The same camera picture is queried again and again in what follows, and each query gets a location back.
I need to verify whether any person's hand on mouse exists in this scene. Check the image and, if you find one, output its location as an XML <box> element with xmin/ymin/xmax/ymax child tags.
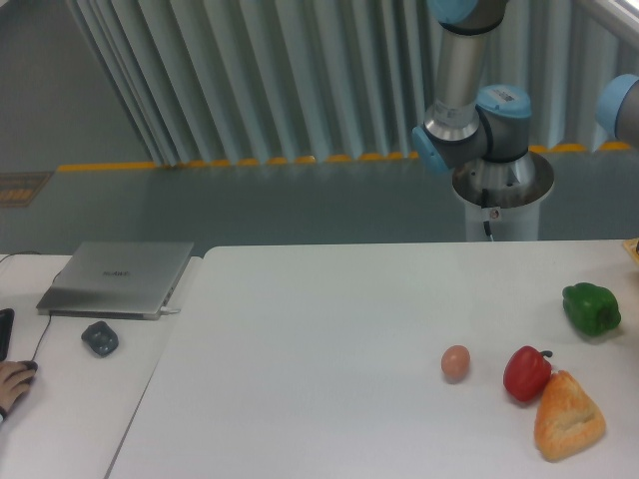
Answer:
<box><xmin>0</xmin><ymin>361</ymin><xmax>33</xmax><ymax>421</ymax></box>

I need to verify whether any black computer mouse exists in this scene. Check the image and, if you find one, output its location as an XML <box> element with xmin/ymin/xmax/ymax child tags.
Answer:
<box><xmin>20</xmin><ymin>360</ymin><xmax>39</xmax><ymax>385</ymax></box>

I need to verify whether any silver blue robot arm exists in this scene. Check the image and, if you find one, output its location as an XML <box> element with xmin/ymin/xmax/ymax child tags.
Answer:
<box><xmin>412</xmin><ymin>1</ymin><xmax>638</xmax><ymax>172</ymax></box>

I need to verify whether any red bell pepper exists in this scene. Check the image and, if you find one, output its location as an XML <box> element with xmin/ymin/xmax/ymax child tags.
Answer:
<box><xmin>503</xmin><ymin>345</ymin><xmax>553</xmax><ymax>402</ymax></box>

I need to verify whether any green bell pepper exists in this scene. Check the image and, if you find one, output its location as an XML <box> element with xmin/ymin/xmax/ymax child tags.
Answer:
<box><xmin>562</xmin><ymin>282</ymin><xmax>621</xmax><ymax>337</ymax></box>

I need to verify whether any black keyboard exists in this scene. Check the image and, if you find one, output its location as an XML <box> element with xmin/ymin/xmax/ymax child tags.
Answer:
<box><xmin>0</xmin><ymin>308</ymin><xmax>15</xmax><ymax>361</ymax></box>

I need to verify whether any dark grey small controller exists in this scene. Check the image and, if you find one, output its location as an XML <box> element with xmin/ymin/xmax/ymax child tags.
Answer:
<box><xmin>81</xmin><ymin>320</ymin><xmax>119</xmax><ymax>357</ymax></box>

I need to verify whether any silver closed laptop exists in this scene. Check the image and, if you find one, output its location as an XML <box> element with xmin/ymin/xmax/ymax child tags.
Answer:
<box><xmin>37</xmin><ymin>241</ymin><xmax>194</xmax><ymax>320</ymax></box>

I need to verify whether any brown egg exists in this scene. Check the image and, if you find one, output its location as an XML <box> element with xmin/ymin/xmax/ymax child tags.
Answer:
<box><xmin>440</xmin><ymin>344</ymin><xmax>470</xmax><ymax>382</ymax></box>

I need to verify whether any triangular pastry bread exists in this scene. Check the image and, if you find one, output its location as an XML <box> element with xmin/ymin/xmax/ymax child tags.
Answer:
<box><xmin>533</xmin><ymin>370</ymin><xmax>607</xmax><ymax>462</ymax></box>

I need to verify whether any wooden object at table edge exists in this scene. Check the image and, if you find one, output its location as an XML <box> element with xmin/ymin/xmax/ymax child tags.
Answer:
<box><xmin>622</xmin><ymin>238</ymin><xmax>639</xmax><ymax>266</ymax></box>

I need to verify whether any black mouse cable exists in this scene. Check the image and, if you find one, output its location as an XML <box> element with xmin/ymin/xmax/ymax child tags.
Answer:
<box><xmin>30</xmin><ymin>312</ymin><xmax>53</xmax><ymax>363</ymax></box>

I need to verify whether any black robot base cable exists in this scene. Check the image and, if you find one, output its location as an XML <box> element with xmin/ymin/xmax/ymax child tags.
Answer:
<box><xmin>480</xmin><ymin>188</ymin><xmax>496</xmax><ymax>243</ymax></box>

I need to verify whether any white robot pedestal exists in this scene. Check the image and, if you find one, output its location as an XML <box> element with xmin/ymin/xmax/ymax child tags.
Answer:
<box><xmin>452</xmin><ymin>152</ymin><xmax>554</xmax><ymax>241</ymax></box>

